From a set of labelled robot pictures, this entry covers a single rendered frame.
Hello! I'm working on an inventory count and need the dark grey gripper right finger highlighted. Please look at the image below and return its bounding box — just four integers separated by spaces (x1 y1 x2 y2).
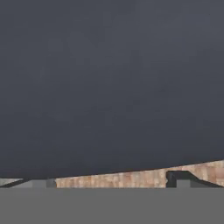
165 170 224 189

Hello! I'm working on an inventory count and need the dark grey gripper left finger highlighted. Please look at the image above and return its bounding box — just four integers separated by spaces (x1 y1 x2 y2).
0 171 57 189

